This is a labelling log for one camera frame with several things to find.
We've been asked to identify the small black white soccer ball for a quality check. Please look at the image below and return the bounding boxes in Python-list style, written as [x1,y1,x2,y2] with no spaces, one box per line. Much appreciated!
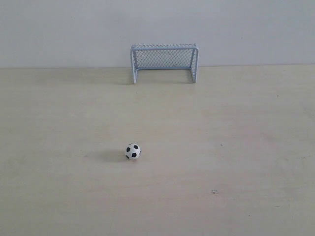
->
[125,143,141,160]

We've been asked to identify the light blue mini goal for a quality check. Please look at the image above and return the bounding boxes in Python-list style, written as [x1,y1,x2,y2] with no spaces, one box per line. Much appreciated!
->
[130,43,199,84]

